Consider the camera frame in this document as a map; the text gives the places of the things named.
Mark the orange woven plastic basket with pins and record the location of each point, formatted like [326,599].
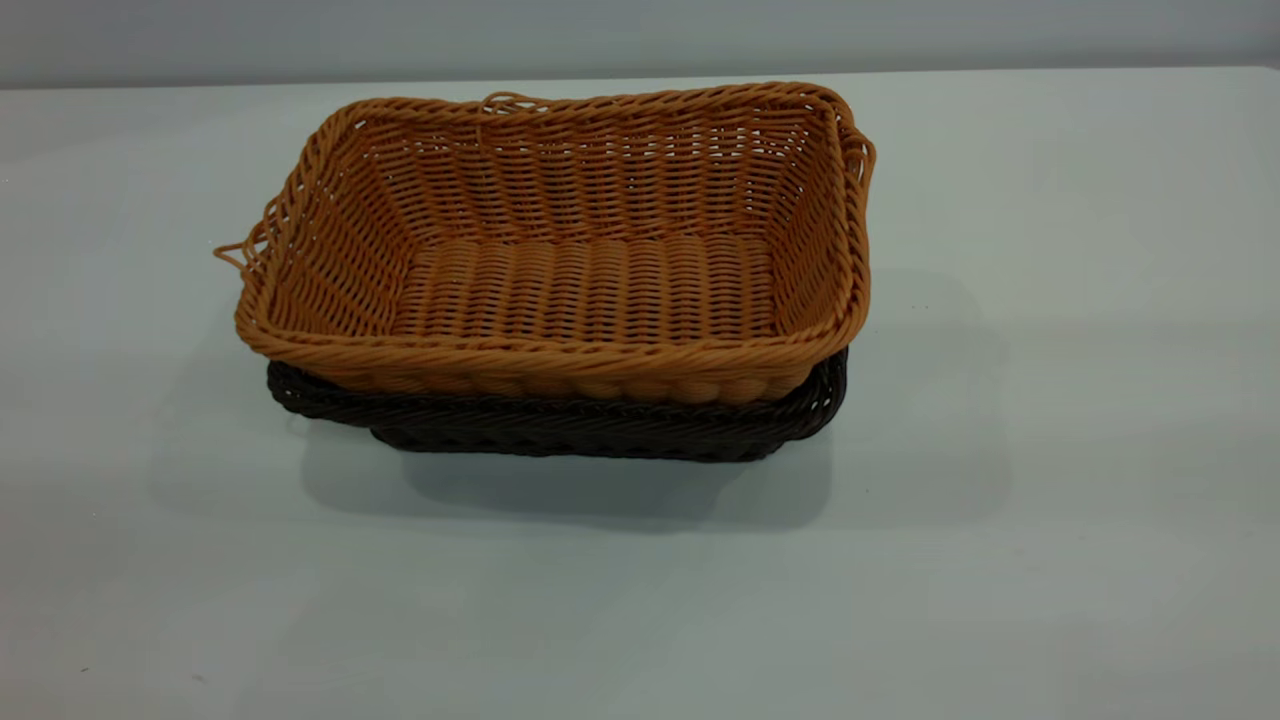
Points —
[580,280]

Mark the black woven plastic basket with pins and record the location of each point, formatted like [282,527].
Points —
[560,425]

